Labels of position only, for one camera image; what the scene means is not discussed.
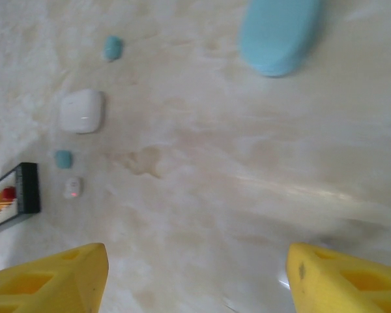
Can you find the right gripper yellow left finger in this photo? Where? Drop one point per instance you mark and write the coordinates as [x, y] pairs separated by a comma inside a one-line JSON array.
[[52, 283]]

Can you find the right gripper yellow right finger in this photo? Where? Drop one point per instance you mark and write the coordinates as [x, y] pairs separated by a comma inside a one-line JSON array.
[[339, 287]]

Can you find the white earbud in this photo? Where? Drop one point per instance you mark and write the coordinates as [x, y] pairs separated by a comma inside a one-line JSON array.
[[73, 187]]

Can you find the white earbud charging case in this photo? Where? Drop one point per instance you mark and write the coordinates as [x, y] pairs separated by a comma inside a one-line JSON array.
[[81, 111]]

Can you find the light blue earbud charging case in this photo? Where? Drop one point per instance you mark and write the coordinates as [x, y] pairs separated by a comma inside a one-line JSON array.
[[277, 36]]

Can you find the black open box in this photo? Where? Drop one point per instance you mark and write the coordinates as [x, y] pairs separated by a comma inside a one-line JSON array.
[[27, 189]]

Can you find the light blue earbud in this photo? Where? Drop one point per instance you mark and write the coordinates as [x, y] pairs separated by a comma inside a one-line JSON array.
[[63, 159], [112, 48]]

